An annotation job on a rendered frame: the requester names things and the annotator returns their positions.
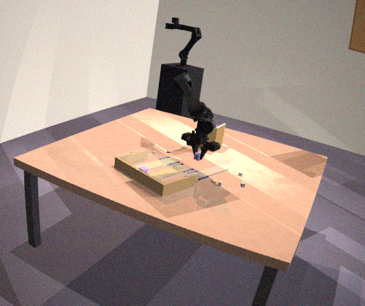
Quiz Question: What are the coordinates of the purple cube with black x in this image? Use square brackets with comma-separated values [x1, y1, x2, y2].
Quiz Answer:
[193, 152, 201, 161]

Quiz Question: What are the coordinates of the tan strip with blue dots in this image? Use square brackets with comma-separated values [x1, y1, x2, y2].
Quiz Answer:
[196, 165, 228, 180]

